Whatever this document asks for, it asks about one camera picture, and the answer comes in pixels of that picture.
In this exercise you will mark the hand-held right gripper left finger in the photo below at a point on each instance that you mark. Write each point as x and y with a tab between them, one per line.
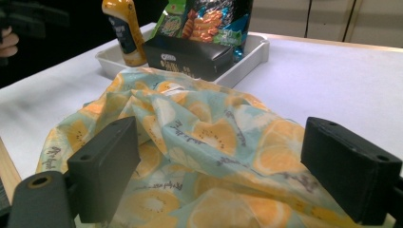
104	167

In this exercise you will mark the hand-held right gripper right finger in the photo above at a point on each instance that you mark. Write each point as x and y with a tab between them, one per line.
348	171

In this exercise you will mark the yellow squeeze bottle dark label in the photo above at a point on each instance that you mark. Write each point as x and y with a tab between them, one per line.
126	31

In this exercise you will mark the fruit print cloth bag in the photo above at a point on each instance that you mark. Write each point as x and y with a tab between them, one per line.
206	152

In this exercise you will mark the green snack packet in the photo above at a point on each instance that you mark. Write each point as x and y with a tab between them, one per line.
171	22

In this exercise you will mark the black cardboard box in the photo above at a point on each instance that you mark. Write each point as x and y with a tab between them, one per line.
190	58

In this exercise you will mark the white plastic tray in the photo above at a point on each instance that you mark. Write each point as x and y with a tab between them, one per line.
250	60

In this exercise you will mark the dark chips packet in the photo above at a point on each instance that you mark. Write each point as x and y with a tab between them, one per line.
218	25

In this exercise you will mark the black curtain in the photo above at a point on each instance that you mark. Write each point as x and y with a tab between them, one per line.
63	47

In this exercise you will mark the beige wooden cabinet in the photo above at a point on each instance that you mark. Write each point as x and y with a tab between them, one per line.
332	19

